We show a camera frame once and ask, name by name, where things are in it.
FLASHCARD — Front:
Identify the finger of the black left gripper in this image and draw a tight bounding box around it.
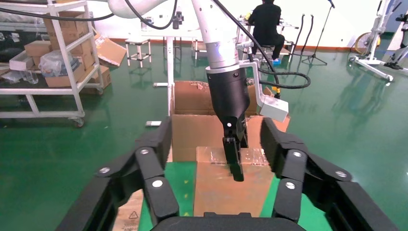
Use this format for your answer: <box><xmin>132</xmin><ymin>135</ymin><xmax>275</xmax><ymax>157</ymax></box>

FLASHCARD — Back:
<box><xmin>222</xmin><ymin>137</ymin><xmax>245</xmax><ymax>183</ymax></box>
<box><xmin>239</xmin><ymin>120</ymin><xmax>249</xmax><ymax>149</ymax></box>

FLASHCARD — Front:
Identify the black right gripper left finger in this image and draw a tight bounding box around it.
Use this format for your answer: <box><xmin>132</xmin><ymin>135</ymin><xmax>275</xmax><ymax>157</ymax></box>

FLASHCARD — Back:
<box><xmin>55</xmin><ymin>116</ymin><xmax>181</xmax><ymax>231</ymax></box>

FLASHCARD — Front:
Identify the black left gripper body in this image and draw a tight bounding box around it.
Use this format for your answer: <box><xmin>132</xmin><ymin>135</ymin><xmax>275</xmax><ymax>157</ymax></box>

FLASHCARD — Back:
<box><xmin>206</xmin><ymin>65</ymin><xmax>251</xmax><ymax>140</ymax></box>

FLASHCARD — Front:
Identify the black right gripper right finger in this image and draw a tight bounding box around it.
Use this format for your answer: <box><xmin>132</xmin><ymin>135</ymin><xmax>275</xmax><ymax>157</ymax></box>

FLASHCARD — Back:
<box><xmin>259</xmin><ymin>117</ymin><xmax>401</xmax><ymax>231</ymax></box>

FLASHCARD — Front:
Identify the large open cardboard carton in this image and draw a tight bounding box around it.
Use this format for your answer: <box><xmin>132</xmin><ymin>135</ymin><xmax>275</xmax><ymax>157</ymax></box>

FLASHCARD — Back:
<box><xmin>170</xmin><ymin>80</ymin><xmax>291</xmax><ymax>163</ymax></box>

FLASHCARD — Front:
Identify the low brown cardboard box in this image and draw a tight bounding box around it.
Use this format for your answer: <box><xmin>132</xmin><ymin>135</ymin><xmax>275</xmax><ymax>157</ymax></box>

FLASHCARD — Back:
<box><xmin>79</xmin><ymin>65</ymin><xmax>112</xmax><ymax>95</ymax></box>

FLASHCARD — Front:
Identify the flat cardboard sheet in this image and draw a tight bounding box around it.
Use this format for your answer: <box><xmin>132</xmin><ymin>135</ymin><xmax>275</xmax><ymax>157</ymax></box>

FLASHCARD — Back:
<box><xmin>95</xmin><ymin>36</ymin><xmax>128</xmax><ymax>67</ymax></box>

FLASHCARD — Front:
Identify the wide brown cardboard box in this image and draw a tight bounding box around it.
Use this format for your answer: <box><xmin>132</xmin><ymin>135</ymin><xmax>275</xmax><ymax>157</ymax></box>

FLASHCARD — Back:
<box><xmin>44</xmin><ymin>62</ymin><xmax>87</xmax><ymax>88</ymax></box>

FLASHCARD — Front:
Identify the stacked brown cardboard box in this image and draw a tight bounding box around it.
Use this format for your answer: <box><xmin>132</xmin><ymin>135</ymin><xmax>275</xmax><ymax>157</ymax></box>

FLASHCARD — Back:
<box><xmin>68</xmin><ymin>39</ymin><xmax>96</xmax><ymax>69</ymax></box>

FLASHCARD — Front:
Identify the flat white box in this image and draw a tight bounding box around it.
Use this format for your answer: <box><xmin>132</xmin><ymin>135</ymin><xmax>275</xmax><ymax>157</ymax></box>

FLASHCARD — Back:
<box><xmin>9</xmin><ymin>51</ymin><xmax>35</xmax><ymax>71</ymax></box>

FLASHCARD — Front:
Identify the small brown cardboard box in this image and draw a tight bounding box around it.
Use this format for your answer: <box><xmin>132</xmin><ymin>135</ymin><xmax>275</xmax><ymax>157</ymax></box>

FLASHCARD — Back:
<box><xmin>24</xmin><ymin>40</ymin><xmax>52</xmax><ymax>59</ymax></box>

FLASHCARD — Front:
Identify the large brown cardboard box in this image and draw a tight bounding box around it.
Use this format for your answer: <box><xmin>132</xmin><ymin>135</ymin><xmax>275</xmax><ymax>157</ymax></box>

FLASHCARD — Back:
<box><xmin>43</xmin><ymin>11</ymin><xmax>94</xmax><ymax>44</ymax></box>

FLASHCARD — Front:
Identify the green table cloth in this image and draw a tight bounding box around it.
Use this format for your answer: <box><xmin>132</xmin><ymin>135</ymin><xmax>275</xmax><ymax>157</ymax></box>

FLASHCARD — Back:
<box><xmin>139</xmin><ymin>161</ymin><xmax>335</xmax><ymax>231</ymax></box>

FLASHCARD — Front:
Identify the chrome swivel stool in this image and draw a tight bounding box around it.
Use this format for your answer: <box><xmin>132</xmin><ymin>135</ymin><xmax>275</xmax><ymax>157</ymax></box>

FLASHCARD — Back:
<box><xmin>253</xmin><ymin>44</ymin><xmax>278</xmax><ymax>64</ymax></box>

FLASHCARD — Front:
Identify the seated person in black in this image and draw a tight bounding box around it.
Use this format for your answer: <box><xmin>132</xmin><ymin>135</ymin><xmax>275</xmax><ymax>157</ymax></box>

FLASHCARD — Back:
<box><xmin>248</xmin><ymin>0</ymin><xmax>286</xmax><ymax>66</ymax></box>

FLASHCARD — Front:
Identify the dark device on table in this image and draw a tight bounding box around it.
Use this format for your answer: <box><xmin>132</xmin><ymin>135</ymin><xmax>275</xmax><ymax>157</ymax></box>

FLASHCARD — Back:
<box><xmin>172</xmin><ymin>11</ymin><xmax>185</xmax><ymax>30</ymax></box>

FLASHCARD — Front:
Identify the black tripod stand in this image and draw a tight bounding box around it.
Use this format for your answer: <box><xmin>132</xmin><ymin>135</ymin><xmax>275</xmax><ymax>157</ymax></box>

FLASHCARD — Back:
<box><xmin>301</xmin><ymin>0</ymin><xmax>336</xmax><ymax>66</ymax></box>

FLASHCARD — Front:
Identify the black curved pole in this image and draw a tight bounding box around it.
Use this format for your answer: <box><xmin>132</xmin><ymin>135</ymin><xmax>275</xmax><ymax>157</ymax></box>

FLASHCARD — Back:
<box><xmin>303</xmin><ymin>14</ymin><xmax>315</xmax><ymax>55</ymax></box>
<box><xmin>292</xmin><ymin>14</ymin><xmax>306</xmax><ymax>55</ymax></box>

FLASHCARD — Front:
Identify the small white stool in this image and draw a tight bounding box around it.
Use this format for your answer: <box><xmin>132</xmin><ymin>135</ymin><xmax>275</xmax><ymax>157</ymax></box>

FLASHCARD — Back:
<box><xmin>125</xmin><ymin>38</ymin><xmax>153</xmax><ymax>68</ymax></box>

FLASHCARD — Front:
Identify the white shelf trolley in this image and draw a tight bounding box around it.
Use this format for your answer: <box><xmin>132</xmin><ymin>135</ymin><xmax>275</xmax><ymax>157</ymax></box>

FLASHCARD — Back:
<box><xmin>0</xmin><ymin>0</ymin><xmax>105</xmax><ymax>128</ymax></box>

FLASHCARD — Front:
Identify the yellow round reel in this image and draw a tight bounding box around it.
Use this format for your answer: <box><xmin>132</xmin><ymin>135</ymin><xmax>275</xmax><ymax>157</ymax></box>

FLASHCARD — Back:
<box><xmin>355</xmin><ymin>32</ymin><xmax>382</xmax><ymax>55</ymax></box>

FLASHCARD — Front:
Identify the clear plastic bag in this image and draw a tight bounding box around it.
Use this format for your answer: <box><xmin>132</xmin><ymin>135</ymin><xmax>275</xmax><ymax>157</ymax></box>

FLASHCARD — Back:
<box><xmin>38</xmin><ymin>50</ymin><xmax>80</xmax><ymax>78</ymax></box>

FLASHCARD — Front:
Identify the clear plastic bottle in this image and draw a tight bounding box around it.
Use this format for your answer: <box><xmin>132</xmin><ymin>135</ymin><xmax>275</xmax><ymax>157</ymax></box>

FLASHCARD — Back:
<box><xmin>22</xmin><ymin>70</ymin><xmax>39</xmax><ymax>85</ymax></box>

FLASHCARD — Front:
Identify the white grey machine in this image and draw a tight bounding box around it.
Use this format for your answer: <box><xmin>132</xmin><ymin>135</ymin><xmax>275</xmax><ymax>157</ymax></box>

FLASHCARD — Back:
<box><xmin>384</xmin><ymin>14</ymin><xmax>408</xmax><ymax>71</ymax></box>

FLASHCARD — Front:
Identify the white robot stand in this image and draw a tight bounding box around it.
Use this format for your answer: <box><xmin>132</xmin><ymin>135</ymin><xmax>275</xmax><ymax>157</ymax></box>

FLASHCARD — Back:
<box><xmin>349</xmin><ymin>0</ymin><xmax>408</xmax><ymax>82</ymax></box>

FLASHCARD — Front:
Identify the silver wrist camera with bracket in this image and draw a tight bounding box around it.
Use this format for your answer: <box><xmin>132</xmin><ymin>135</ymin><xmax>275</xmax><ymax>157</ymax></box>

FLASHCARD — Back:
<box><xmin>237</xmin><ymin>60</ymin><xmax>290</xmax><ymax>123</ymax></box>

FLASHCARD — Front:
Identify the black cable with yellow tag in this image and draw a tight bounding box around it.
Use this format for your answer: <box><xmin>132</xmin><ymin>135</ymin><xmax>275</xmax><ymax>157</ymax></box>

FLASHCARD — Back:
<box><xmin>213</xmin><ymin>0</ymin><xmax>282</xmax><ymax>98</ymax></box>

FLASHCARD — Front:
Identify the white metal table frame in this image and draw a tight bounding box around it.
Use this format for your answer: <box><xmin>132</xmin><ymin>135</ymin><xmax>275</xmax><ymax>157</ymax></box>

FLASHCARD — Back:
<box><xmin>140</xmin><ymin>28</ymin><xmax>204</xmax><ymax>116</ymax></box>

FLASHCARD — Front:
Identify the braided black cable loop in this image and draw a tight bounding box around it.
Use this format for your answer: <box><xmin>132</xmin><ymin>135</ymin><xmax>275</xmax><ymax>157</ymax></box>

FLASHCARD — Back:
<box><xmin>247</xmin><ymin>54</ymin><xmax>312</xmax><ymax>90</ymax></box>

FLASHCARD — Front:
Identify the white frame desk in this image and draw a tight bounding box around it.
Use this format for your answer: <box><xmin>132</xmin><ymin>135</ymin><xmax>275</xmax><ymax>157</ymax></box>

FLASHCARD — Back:
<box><xmin>237</xmin><ymin>17</ymin><xmax>300</xmax><ymax>55</ymax></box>

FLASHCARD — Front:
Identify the long black hanging cable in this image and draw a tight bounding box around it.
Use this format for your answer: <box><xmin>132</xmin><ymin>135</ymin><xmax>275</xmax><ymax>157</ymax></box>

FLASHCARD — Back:
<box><xmin>0</xmin><ymin>0</ymin><xmax>179</xmax><ymax>30</ymax></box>

